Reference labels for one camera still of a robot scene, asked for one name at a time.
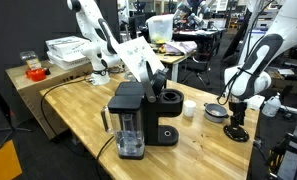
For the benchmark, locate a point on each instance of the black camera mount frame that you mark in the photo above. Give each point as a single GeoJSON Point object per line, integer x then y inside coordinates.
{"type": "Point", "coordinates": [288, 156]}

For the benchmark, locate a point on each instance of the grey metal bar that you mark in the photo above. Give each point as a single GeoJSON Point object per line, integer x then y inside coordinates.
{"type": "Point", "coordinates": [294, 110]}

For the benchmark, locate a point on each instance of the white idle robot arm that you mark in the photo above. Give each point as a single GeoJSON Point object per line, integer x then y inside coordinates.
{"type": "Point", "coordinates": [94, 33]}

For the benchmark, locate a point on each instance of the black office chair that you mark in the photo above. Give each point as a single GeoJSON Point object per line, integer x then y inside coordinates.
{"type": "Point", "coordinates": [198, 66]}

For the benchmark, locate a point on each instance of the light wooden desk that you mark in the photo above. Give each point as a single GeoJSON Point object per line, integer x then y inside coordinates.
{"type": "Point", "coordinates": [169, 60]}

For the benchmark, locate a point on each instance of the tan cardboard cabinet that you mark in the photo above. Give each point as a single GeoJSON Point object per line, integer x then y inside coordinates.
{"type": "Point", "coordinates": [31, 90]}

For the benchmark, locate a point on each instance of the orange floor board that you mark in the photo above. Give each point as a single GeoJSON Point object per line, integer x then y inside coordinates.
{"type": "Point", "coordinates": [1, 163]}

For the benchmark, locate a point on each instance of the clear plastic storage bin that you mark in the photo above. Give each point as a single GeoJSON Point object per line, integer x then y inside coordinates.
{"type": "Point", "coordinates": [159, 28]}

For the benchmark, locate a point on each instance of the black coffee machine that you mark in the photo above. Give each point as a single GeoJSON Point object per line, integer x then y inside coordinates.
{"type": "Point", "coordinates": [161, 110]}

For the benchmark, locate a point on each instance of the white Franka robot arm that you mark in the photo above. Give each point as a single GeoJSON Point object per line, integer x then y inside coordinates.
{"type": "Point", "coordinates": [288, 23]}

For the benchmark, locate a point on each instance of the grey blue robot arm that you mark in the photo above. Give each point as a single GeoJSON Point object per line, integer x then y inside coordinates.
{"type": "Point", "coordinates": [191, 16]}

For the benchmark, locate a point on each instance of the clear labelled bag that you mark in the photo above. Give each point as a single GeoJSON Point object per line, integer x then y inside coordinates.
{"type": "Point", "coordinates": [31, 60]}

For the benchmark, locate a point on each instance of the brown cardboard box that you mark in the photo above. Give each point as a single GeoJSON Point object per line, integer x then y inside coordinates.
{"type": "Point", "coordinates": [283, 80]}

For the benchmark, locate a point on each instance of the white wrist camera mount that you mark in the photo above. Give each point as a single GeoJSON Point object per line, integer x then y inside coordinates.
{"type": "Point", "coordinates": [256, 101]}

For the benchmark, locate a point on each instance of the white ceramic mug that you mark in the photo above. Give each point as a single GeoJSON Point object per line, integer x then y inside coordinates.
{"type": "Point", "coordinates": [189, 108]}

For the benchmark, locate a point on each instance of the white cardboard box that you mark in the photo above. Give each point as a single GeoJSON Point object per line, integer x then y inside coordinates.
{"type": "Point", "coordinates": [68, 45]}
{"type": "Point", "coordinates": [66, 62]}

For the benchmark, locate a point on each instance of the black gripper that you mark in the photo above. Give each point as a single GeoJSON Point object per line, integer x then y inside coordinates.
{"type": "Point", "coordinates": [237, 108]}

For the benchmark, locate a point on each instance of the clear water tank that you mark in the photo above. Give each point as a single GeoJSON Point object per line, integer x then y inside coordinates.
{"type": "Point", "coordinates": [128, 133]}

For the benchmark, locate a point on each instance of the pink cloth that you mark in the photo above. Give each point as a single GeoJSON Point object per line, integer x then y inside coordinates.
{"type": "Point", "coordinates": [179, 46]}

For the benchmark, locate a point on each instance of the grey cooking pot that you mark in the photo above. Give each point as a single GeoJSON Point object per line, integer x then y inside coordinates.
{"type": "Point", "coordinates": [215, 116]}

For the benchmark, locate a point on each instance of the black tripod base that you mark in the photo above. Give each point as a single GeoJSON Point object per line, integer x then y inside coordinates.
{"type": "Point", "coordinates": [11, 128]}

